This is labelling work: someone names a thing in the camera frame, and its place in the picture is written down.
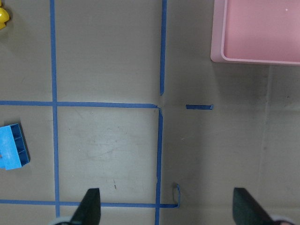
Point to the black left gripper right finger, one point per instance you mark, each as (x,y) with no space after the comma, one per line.
(247,211)

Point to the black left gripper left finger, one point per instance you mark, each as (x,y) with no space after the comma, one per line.
(89,209)

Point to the blue toy block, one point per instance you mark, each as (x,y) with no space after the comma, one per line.
(13,152)

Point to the yellow toy block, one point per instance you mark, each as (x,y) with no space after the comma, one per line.
(4,17)

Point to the pink plastic box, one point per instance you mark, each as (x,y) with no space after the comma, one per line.
(256,32)

